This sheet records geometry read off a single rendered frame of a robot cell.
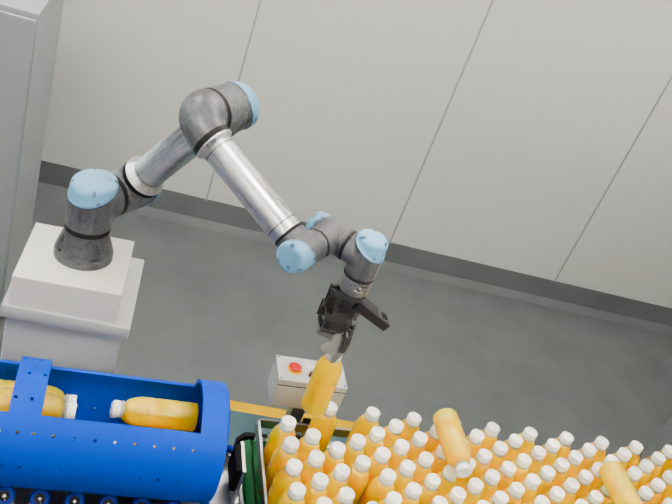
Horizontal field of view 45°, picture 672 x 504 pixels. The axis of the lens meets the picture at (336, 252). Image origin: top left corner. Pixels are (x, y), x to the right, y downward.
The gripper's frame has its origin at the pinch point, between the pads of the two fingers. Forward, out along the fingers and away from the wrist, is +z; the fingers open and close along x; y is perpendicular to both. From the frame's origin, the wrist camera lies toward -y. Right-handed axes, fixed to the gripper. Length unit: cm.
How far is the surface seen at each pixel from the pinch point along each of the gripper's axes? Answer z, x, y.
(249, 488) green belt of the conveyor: 41.5, 9.8, 11.5
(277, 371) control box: 21.7, -14.4, 7.4
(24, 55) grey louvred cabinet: 3, -140, 95
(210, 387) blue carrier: 8.3, 9.2, 29.7
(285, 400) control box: 28.6, -10.8, 3.4
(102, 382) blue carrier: 20, 0, 53
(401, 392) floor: 131, -134, -100
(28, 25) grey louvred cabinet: -8, -140, 95
